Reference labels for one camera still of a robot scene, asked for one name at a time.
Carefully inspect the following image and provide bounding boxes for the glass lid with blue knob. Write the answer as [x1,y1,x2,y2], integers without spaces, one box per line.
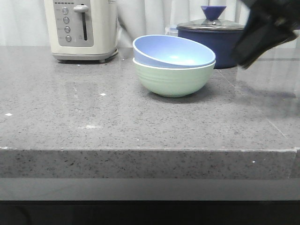
[177,5,244,31]

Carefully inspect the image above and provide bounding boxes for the white curtain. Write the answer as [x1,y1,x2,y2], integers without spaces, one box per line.
[0,0,249,47]

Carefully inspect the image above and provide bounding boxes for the blue bowl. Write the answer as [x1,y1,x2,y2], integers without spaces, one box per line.
[133,35,216,68]

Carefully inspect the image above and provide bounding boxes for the clear plastic food container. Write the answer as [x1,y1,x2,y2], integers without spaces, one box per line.
[165,25,178,37]

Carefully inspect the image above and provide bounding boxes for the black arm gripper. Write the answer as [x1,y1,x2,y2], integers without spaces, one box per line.
[231,0,300,69]

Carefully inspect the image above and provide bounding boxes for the cream toaster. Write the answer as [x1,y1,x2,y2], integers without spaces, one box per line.
[44,0,118,62]

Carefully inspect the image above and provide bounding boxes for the green bowl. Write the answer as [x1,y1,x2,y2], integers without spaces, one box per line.
[133,59,215,98]

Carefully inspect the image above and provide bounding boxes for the dark blue saucepan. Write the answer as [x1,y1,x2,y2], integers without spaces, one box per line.
[177,27,243,69]

